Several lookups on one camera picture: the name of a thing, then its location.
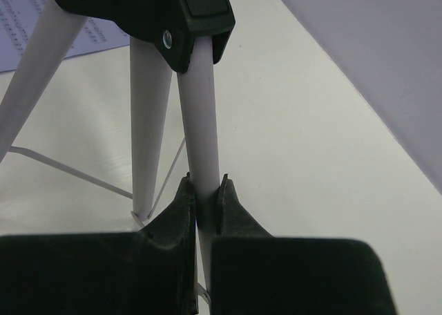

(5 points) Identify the silver tripod music stand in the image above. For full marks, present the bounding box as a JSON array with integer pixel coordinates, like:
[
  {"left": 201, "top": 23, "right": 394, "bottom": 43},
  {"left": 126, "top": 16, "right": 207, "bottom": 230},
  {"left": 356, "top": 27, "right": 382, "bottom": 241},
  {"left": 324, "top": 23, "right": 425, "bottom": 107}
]
[{"left": 1, "top": 0, "right": 235, "bottom": 284}]

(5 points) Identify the sheet music page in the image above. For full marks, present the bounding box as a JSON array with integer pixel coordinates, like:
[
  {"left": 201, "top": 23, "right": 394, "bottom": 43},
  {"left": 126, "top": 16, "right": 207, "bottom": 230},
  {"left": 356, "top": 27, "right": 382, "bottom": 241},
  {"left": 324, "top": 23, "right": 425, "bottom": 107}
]
[{"left": 0, "top": 0, "right": 131, "bottom": 73}]

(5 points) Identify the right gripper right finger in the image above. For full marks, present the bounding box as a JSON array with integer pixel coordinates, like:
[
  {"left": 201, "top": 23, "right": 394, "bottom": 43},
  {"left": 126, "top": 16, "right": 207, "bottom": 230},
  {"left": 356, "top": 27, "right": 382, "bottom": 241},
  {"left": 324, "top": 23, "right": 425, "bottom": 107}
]
[{"left": 210, "top": 178, "right": 396, "bottom": 314}]

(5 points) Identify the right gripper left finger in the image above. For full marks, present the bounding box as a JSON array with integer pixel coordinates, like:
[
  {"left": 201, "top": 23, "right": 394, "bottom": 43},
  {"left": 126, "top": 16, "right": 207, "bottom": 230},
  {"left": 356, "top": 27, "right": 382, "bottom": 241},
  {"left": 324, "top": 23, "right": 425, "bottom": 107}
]
[{"left": 1, "top": 177, "right": 198, "bottom": 314}]

